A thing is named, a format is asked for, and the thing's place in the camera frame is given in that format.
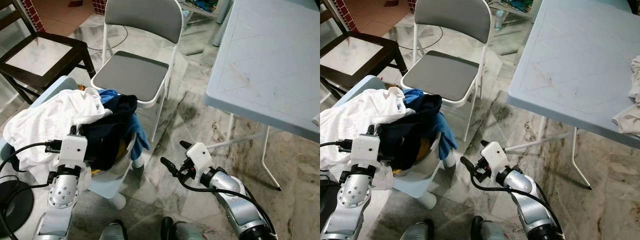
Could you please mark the white towel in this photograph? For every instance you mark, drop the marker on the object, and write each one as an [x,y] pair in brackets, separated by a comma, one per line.
[50,120]
[360,117]

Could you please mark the silver robot leg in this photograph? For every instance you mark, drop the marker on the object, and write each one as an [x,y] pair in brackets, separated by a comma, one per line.
[114,231]
[416,231]
[182,231]
[490,230]

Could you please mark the blue cloth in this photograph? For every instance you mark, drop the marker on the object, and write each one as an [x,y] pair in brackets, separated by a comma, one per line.
[140,140]
[447,137]

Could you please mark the clear plastic bottle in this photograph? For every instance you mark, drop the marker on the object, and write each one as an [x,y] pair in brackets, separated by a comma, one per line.
[186,19]
[499,20]

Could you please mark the silver right robot leg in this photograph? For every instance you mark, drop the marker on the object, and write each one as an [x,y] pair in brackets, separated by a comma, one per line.
[182,231]
[490,230]

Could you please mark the grey round laundry basket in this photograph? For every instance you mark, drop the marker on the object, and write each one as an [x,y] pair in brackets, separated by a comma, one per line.
[430,167]
[122,167]

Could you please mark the cream white garment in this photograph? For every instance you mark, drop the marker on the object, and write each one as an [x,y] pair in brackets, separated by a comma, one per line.
[630,115]

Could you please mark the dark wooden stool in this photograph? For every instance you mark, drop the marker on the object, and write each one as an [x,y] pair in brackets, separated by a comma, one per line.
[75,42]
[387,42]

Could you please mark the grey white folding chair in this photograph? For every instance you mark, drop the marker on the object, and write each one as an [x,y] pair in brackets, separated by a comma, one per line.
[132,75]
[442,75]

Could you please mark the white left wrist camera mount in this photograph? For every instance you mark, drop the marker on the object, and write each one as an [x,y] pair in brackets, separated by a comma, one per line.
[365,147]
[72,147]

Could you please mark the light blue folding table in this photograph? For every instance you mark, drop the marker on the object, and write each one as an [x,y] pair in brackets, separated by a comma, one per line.
[270,60]
[575,60]

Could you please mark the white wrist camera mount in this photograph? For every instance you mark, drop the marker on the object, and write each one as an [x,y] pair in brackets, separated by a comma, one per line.
[496,154]
[72,147]
[200,155]
[365,147]

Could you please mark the silver left robot leg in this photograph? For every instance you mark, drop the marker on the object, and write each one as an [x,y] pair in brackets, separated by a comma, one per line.
[114,231]
[416,231]

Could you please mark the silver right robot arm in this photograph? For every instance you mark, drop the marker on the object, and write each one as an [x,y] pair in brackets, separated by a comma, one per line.
[530,200]
[235,200]

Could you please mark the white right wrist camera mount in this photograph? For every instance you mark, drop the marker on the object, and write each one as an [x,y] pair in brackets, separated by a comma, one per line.
[200,155]
[496,154]

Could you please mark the black round disc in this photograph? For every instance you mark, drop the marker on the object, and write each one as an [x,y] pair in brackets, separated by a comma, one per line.
[15,210]

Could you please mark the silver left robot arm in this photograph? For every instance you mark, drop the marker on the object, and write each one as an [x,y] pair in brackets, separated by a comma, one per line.
[62,192]
[355,192]

